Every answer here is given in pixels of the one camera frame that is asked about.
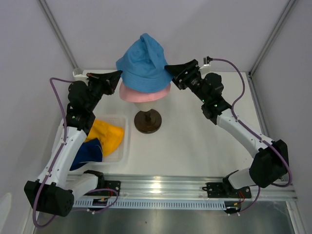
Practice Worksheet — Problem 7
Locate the right side aluminium rail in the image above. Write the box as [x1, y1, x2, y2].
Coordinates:
[247, 73, 270, 137]

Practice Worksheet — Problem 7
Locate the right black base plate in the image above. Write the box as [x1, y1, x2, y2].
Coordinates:
[201, 182, 252, 198]

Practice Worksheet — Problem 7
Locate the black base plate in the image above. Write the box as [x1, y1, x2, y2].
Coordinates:
[201, 182, 252, 198]
[97, 180, 121, 196]

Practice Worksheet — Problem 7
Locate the left aluminium frame post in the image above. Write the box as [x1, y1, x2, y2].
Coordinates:
[36, 0, 82, 74]

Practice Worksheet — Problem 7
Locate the aluminium rail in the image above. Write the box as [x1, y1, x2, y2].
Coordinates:
[247, 73, 270, 137]
[65, 174, 298, 202]

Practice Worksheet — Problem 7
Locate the white slotted cable duct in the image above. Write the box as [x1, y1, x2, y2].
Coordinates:
[73, 198, 226, 211]

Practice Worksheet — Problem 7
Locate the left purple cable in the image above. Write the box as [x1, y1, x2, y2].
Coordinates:
[32, 77, 75, 229]

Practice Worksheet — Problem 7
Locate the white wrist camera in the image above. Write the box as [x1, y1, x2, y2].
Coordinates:
[73, 68, 87, 82]
[199, 56, 213, 75]

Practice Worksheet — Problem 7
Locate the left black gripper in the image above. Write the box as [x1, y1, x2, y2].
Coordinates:
[86, 71, 123, 112]

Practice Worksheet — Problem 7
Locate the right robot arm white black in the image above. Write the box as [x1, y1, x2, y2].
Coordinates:
[165, 59, 293, 197]

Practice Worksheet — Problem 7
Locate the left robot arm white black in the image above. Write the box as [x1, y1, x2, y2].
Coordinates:
[24, 70, 122, 218]

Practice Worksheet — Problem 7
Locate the dark blue hat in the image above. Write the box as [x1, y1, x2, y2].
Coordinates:
[69, 138, 103, 171]

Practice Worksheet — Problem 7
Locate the light blue bucket hat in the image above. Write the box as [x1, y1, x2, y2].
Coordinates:
[116, 33, 172, 93]

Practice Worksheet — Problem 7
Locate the aluminium front rail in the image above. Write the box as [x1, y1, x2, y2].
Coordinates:
[65, 174, 298, 202]

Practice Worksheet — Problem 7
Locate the clear plastic bin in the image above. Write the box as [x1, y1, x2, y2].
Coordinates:
[55, 114, 130, 165]

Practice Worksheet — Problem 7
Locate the right aluminium frame post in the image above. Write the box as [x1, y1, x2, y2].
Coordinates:
[248, 0, 299, 77]

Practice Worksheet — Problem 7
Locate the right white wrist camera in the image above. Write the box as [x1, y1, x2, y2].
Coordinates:
[199, 56, 213, 75]

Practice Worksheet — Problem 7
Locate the aluminium frame post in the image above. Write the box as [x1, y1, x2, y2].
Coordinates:
[36, 0, 82, 74]
[248, 0, 299, 77]

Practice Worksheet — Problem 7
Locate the brown round wooden stand base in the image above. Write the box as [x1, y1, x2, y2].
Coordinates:
[134, 109, 162, 134]

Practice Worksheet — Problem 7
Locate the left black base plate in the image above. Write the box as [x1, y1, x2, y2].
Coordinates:
[97, 180, 121, 196]

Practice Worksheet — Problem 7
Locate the yellow hat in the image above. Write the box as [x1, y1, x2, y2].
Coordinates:
[85, 119, 125, 157]

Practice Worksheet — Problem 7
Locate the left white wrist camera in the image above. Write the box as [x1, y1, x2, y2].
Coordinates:
[73, 68, 87, 82]

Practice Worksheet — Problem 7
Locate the pink bucket hat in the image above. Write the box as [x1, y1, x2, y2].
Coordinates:
[119, 82, 171, 103]

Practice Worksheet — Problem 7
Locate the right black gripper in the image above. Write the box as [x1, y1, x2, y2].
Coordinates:
[164, 59, 209, 104]

